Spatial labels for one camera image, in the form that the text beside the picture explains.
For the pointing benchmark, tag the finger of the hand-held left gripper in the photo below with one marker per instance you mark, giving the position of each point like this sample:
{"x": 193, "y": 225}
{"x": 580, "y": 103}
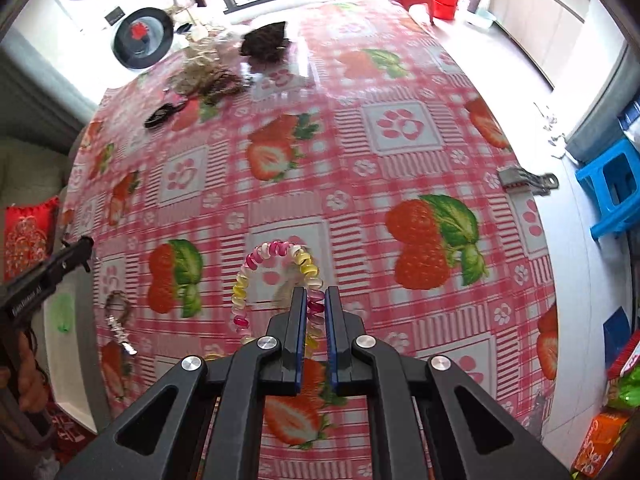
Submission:
{"x": 70, "y": 257}

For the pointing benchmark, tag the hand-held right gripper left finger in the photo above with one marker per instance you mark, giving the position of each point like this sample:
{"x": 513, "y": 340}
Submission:
{"x": 301, "y": 330}

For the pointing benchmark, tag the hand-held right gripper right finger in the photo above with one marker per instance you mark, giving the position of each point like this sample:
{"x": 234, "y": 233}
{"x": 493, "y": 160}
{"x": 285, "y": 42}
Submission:
{"x": 330, "y": 330}

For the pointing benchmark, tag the white grey jewelry tray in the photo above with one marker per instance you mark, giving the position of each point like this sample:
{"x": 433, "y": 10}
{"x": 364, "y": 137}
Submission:
{"x": 65, "y": 360}

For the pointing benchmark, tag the person's left hand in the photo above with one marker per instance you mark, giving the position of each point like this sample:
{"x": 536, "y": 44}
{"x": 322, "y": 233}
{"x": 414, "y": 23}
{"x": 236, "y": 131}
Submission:
{"x": 32, "y": 380}

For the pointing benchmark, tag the red embroidered cushion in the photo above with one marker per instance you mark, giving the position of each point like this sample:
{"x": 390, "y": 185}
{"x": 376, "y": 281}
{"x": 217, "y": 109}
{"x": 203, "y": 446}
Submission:
{"x": 27, "y": 240}

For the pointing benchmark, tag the grey sofa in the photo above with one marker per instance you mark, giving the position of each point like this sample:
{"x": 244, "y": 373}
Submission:
{"x": 30, "y": 160}

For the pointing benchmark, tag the strawberry printed tablecloth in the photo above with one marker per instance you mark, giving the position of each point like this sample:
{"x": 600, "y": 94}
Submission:
{"x": 350, "y": 160}

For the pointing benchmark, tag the black round pan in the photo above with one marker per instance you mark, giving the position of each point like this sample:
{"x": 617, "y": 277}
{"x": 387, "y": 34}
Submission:
{"x": 142, "y": 37}

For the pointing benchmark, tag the metal table clamp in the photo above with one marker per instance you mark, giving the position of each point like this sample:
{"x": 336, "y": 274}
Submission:
{"x": 527, "y": 180}

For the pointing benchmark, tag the orange snack box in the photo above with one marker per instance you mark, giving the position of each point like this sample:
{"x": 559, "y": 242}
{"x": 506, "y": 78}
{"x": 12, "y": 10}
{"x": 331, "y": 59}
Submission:
{"x": 597, "y": 442}

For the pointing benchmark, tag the dark brown hair claw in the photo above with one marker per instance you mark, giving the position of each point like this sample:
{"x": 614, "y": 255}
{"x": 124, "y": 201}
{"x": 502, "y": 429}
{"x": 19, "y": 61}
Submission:
{"x": 265, "y": 40}

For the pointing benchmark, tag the green snack packet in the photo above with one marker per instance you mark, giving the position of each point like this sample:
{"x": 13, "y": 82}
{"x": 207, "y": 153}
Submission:
{"x": 625, "y": 390}

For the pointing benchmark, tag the blue plastic crate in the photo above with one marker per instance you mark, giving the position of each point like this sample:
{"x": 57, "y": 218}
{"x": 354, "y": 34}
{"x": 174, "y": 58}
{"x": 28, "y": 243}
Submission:
{"x": 612, "y": 192}

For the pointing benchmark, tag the red bucket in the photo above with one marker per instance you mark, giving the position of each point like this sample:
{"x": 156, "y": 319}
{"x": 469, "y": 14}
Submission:
{"x": 445, "y": 1}

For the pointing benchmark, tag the white cabinet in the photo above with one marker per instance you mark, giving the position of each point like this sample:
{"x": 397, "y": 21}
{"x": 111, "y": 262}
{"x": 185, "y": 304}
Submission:
{"x": 540, "y": 10}

